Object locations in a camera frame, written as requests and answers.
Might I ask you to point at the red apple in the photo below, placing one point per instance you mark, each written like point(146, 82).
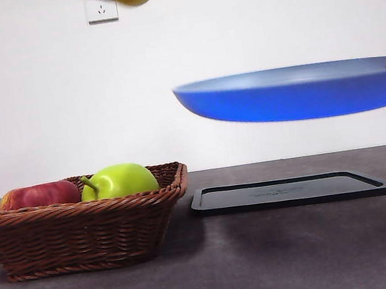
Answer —
point(40, 196)

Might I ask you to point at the blue round plate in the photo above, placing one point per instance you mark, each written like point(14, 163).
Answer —
point(291, 100)

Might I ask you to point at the black flat tray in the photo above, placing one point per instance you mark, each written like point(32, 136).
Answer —
point(293, 195)

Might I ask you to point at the green apple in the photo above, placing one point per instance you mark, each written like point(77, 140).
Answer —
point(124, 181)

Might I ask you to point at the brown wicker basket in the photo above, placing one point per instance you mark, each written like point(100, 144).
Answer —
point(83, 235)

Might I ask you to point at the white wall socket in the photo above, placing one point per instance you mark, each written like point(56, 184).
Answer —
point(102, 13)

